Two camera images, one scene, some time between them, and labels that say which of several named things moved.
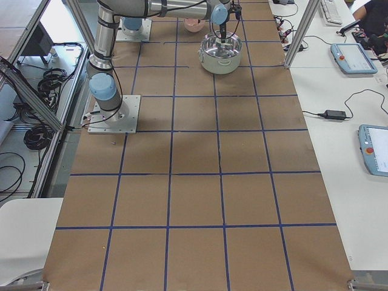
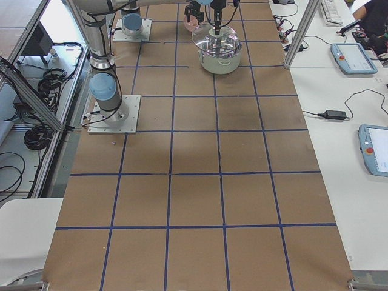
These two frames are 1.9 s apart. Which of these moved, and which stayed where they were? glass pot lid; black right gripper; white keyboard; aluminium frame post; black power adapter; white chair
Moved: black right gripper; glass pot lid
Stayed: white chair; black power adapter; aluminium frame post; white keyboard
